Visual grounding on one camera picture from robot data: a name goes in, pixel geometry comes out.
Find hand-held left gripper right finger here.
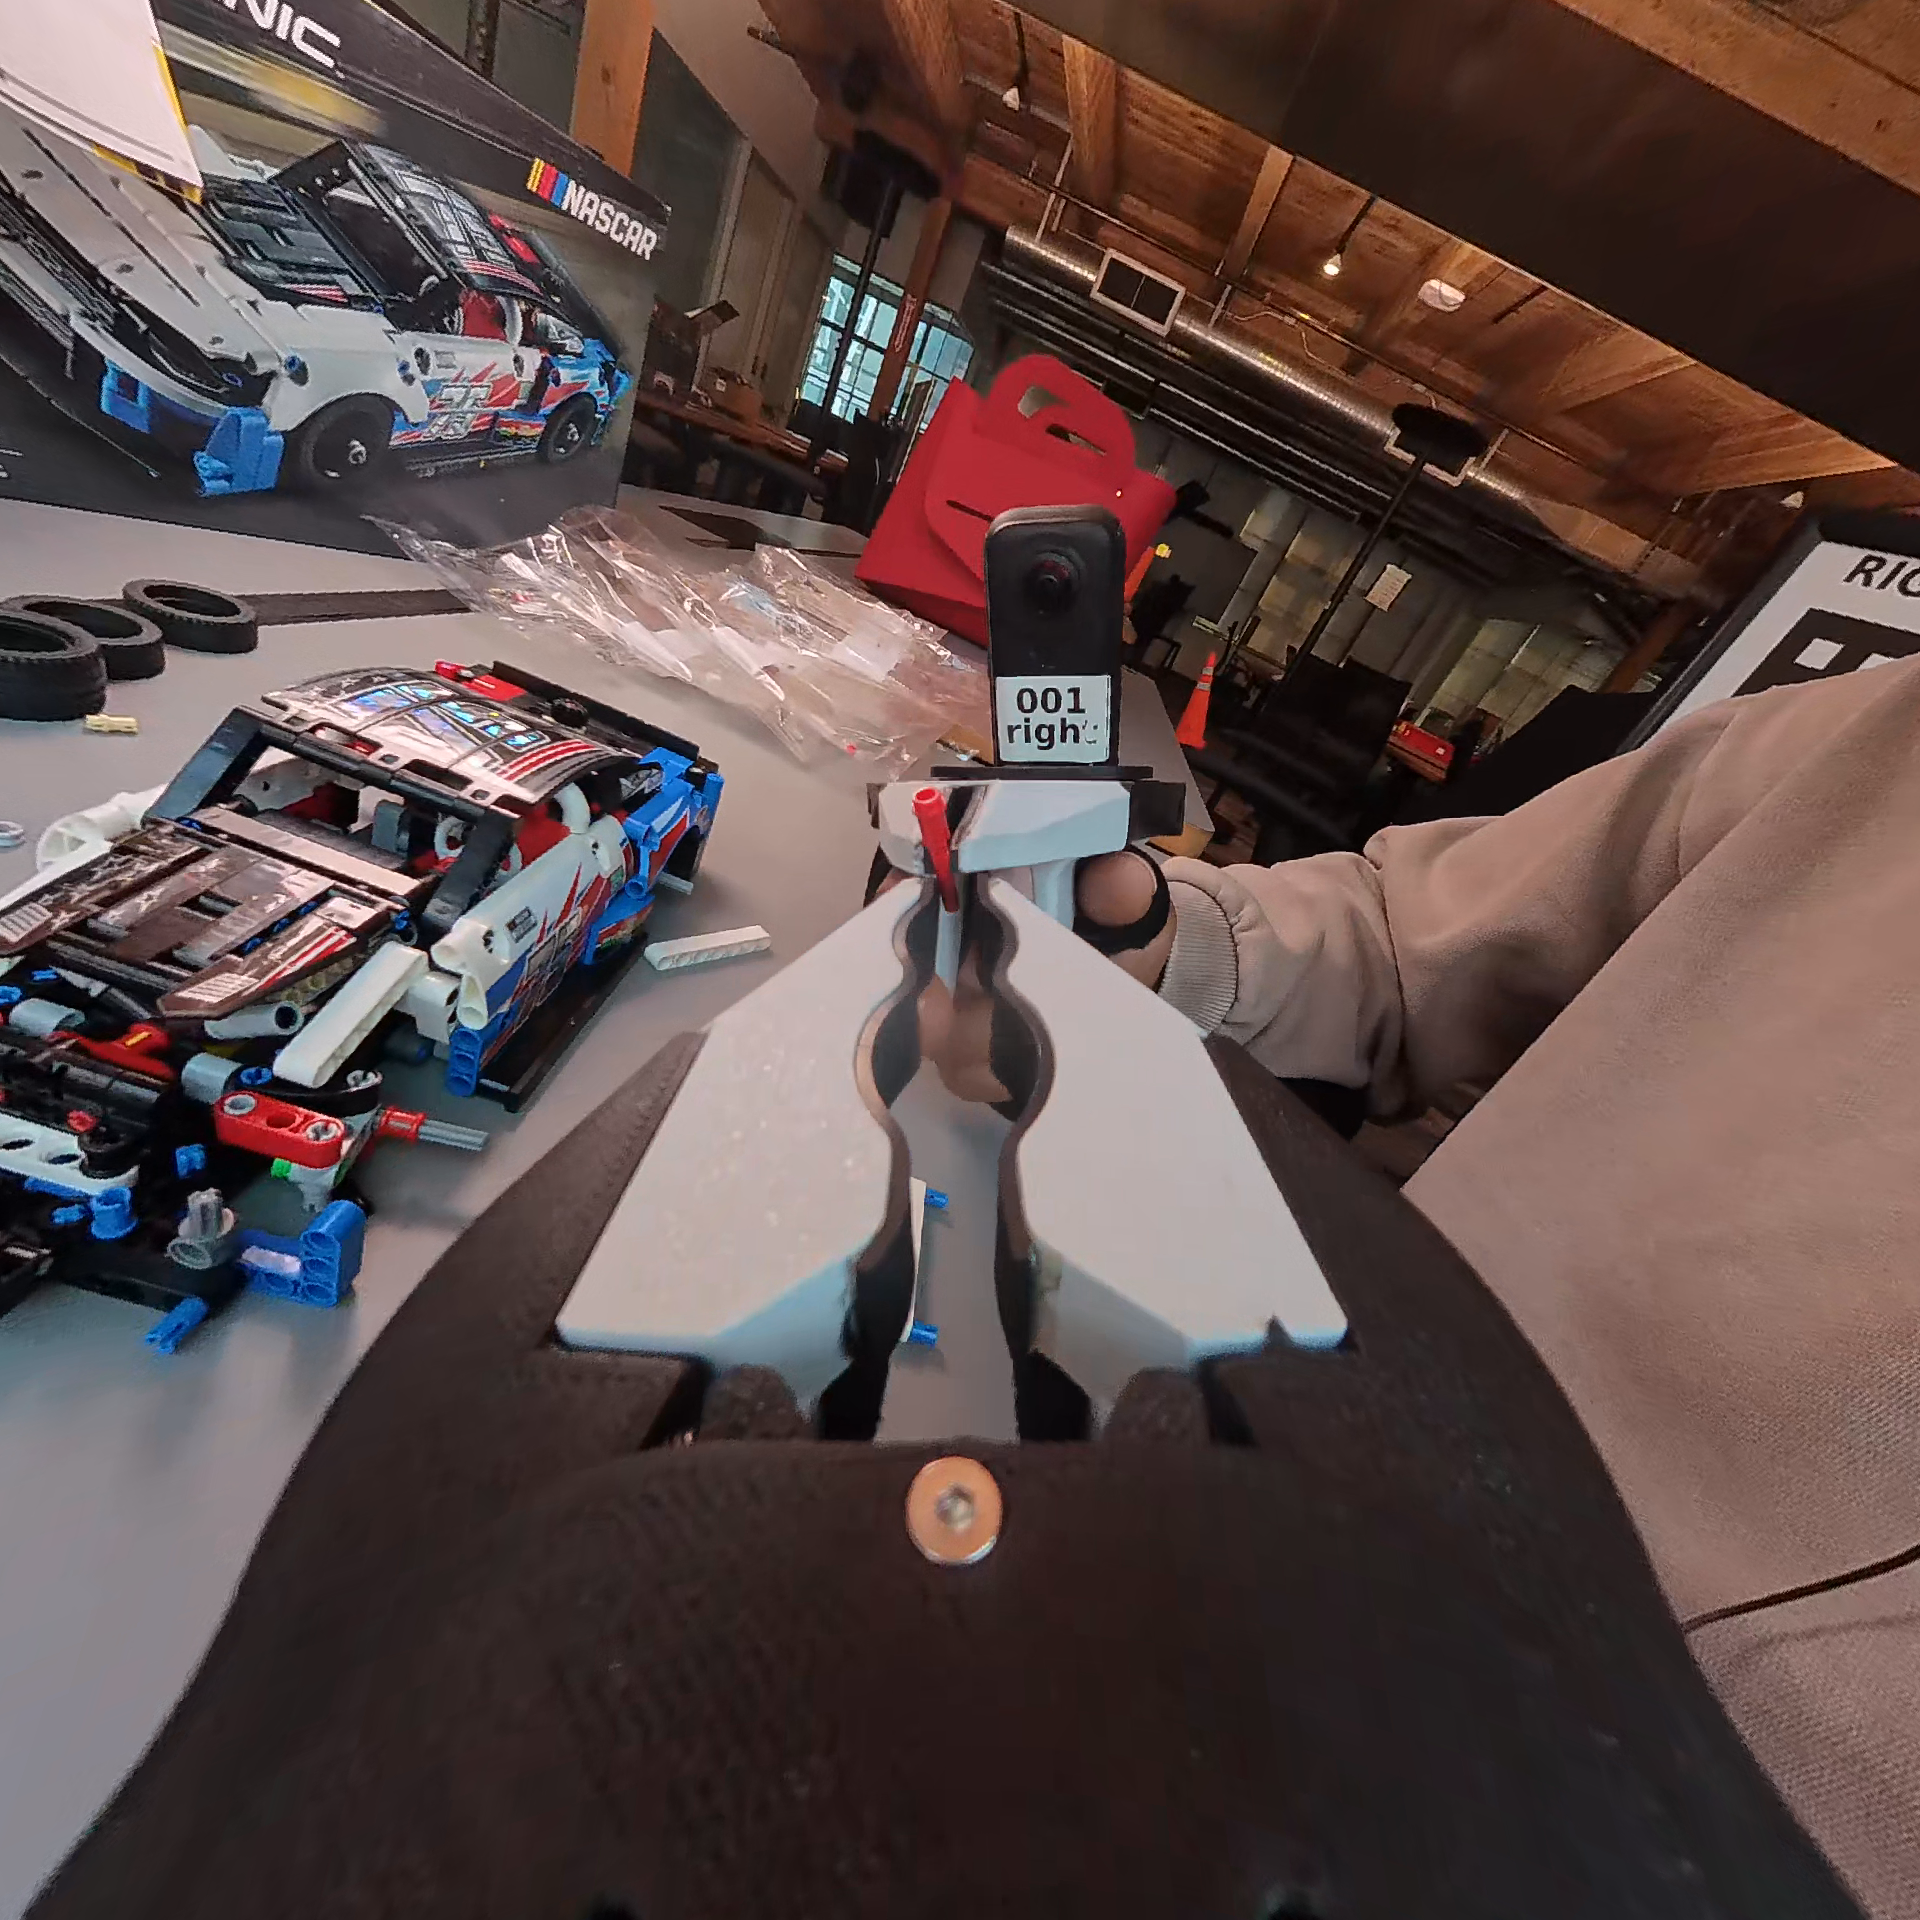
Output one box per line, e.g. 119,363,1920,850
976,874,1352,1434

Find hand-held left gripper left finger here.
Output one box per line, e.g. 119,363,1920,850
556,874,921,1434

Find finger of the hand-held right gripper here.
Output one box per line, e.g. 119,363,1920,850
877,780,961,906
960,780,1142,876

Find person's right forearm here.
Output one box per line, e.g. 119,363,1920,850
1160,652,1920,1127

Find person's right hand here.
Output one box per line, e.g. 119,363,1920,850
919,849,1177,1108

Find red cardboard carrier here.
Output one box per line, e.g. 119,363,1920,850
855,355,1182,640

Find crumpled clear plastic bags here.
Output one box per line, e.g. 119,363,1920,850
367,504,961,771

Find toy brick race car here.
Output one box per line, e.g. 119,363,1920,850
0,667,725,1354

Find person's beige clothing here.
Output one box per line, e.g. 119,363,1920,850
1401,884,1920,1920

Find toy set cardboard box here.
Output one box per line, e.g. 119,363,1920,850
0,0,671,561

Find black toy tire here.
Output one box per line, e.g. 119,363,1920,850
0,608,109,722
124,577,261,656
6,593,166,682

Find framed white sign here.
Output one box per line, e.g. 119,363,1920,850
1627,511,1920,753

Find toy instruction booklet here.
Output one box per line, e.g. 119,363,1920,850
0,0,208,208

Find silver ventilation duct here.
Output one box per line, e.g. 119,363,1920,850
983,224,1517,505

